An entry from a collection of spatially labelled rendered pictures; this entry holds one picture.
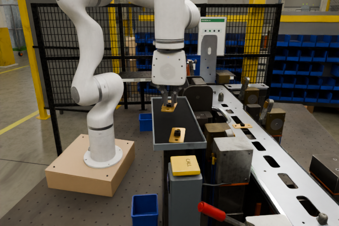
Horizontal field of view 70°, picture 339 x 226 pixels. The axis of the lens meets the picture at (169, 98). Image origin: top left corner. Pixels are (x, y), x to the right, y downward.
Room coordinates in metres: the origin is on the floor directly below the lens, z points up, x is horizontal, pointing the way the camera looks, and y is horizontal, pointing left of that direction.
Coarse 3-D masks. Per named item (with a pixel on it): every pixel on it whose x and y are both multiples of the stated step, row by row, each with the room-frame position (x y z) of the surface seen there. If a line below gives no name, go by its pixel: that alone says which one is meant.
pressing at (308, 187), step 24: (216, 96) 1.39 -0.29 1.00; (240, 120) 1.05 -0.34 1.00; (264, 144) 0.82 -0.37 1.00; (264, 168) 0.67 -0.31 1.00; (288, 168) 0.67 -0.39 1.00; (264, 192) 0.56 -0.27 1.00; (288, 192) 0.56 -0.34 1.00; (312, 192) 0.56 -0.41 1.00; (288, 216) 0.47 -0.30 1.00; (312, 216) 0.47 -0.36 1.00; (336, 216) 0.47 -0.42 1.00
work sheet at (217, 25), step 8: (200, 24) 1.99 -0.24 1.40; (208, 24) 2.00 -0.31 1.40; (216, 24) 2.00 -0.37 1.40; (224, 24) 2.01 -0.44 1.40; (200, 32) 1.99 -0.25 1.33; (208, 32) 2.00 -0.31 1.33; (216, 32) 2.00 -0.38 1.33; (224, 32) 2.01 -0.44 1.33; (200, 40) 1.99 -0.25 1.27; (224, 40) 2.01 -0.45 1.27; (200, 48) 1.99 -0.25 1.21; (208, 48) 2.00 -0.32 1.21
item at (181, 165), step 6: (174, 156) 0.49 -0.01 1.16; (180, 156) 0.49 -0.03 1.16; (186, 156) 0.49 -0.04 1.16; (192, 156) 0.49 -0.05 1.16; (174, 162) 0.47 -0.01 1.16; (180, 162) 0.47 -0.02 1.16; (186, 162) 0.47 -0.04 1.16; (192, 162) 0.47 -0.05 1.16; (174, 168) 0.44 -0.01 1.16; (180, 168) 0.44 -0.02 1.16; (186, 168) 0.44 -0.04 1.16; (192, 168) 0.44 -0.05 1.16; (198, 168) 0.44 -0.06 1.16; (174, 174) 0.43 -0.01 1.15; (180, 174) 0.44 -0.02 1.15; (186, 174) 0.44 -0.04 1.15; (192, 174) 0.44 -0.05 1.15; (198, 174) 0.44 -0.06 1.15
